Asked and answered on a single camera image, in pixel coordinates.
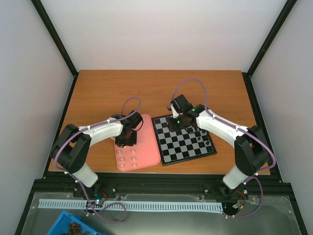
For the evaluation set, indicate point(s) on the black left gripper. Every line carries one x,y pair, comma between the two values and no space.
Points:
132,142

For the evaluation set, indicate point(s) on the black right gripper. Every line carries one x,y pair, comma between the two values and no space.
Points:
172,127

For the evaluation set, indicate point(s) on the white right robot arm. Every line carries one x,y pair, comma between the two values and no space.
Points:
250,147

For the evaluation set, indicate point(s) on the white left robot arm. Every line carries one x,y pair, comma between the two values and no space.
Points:
71,147

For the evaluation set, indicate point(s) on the pink plastic tray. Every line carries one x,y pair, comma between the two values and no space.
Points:
144,154

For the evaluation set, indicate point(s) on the black and white chessboard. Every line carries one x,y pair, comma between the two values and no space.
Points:
180,146

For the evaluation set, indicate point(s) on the blue plastic bin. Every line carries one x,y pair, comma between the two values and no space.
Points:
70,224

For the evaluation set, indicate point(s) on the black aluminium frame base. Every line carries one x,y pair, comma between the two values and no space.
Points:
265,221

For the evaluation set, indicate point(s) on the light blue cable duct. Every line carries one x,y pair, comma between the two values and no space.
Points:
133,206

